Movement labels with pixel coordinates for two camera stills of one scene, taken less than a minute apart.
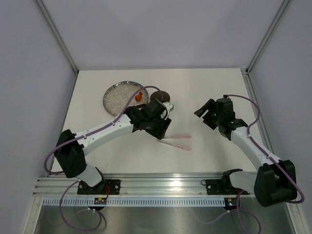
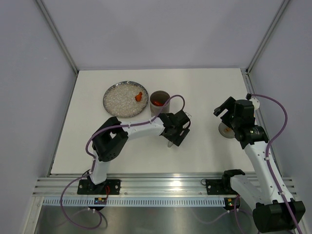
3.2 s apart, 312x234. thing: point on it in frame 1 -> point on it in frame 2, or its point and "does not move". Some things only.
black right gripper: (211, 104) -> (229, 104)
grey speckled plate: (117, 95) does not move
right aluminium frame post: (268, 32) does not move
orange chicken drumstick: (138, 97) does not move
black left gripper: (159, 132) -> (177, 139)
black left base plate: (106, 186) does not move
